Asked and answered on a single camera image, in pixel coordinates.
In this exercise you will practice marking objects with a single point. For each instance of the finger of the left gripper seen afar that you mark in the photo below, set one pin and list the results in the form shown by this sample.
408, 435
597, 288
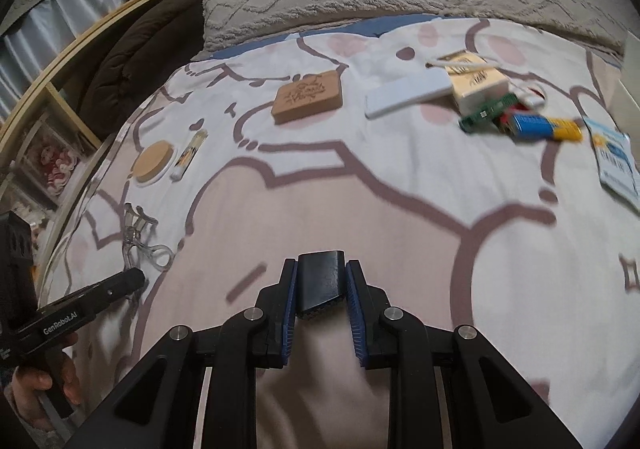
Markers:
68, 315

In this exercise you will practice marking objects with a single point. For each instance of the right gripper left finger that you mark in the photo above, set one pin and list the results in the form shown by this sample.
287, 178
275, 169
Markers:
198, 388

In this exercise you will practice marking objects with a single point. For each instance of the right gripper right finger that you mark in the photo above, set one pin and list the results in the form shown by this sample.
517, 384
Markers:
447, 388

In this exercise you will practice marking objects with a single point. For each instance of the silver eyelash curler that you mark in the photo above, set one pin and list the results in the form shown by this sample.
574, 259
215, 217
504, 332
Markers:
137, 236

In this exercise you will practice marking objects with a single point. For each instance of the black charger plug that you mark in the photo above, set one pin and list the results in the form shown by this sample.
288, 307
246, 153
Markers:
320, 282

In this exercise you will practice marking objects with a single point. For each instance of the square cork coaster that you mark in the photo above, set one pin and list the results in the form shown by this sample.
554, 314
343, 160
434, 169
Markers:
314, 94

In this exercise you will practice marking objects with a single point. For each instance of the white power bank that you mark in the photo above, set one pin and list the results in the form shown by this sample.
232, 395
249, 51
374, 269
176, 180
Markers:
426, 86

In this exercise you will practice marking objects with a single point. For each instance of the person left hand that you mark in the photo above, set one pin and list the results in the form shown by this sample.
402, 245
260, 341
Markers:
28, 383

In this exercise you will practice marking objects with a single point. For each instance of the wooden shelf unit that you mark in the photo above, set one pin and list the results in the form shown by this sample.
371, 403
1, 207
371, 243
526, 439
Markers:
48, 154

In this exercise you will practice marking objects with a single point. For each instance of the round cork coaster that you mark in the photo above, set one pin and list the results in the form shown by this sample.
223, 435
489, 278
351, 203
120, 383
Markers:
152, 161

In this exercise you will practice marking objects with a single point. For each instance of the small lip balm tube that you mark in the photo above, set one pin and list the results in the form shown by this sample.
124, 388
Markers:
187, 155

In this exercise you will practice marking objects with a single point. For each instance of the cartoon bear blanket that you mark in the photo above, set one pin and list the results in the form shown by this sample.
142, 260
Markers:
518, 239

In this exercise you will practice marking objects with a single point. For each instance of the brown folded blanket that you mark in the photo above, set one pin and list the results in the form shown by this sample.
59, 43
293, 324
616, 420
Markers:
166, 37

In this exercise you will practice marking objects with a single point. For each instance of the blue white sachet packet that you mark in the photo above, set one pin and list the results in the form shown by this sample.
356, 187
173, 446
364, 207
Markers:
616, 167

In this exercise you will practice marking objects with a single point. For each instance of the blue yellow lighter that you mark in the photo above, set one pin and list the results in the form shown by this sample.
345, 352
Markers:
531, 126

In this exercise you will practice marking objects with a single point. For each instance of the green clip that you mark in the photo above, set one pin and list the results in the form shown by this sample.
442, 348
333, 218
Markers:
486, 113

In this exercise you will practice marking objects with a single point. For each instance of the yellow white small box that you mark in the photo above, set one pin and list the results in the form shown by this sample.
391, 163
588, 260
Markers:
474, 87

